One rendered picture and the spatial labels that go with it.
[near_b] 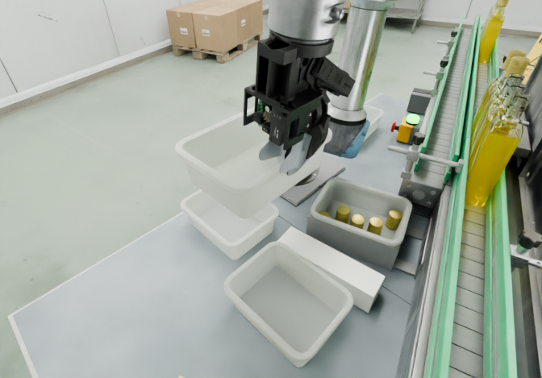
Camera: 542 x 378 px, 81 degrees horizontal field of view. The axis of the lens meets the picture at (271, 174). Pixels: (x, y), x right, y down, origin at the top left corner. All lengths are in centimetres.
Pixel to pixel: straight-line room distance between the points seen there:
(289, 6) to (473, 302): 57
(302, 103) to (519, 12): 653
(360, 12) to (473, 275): 58
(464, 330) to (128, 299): 65
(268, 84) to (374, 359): 55
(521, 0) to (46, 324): 678
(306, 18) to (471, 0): 648
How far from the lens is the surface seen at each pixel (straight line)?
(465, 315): 67
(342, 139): 88
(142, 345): 75
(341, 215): 85
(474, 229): 83
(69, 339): 82
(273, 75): 36
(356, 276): 73
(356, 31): 81
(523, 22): 688
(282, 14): 34
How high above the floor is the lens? 140
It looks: 38 degrees down
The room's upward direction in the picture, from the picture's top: straight up
